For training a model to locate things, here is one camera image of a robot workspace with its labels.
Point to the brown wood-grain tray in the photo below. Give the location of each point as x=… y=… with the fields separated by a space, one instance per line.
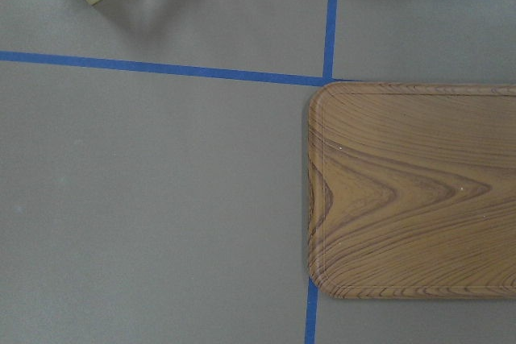
x=412 y=190

